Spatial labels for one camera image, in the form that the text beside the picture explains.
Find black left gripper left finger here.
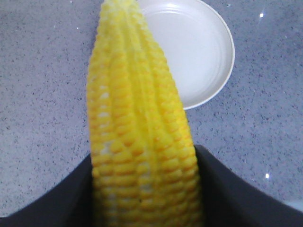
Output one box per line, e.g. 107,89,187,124
0,156,92,227

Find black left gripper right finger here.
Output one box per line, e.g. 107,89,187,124
195,145,303,227

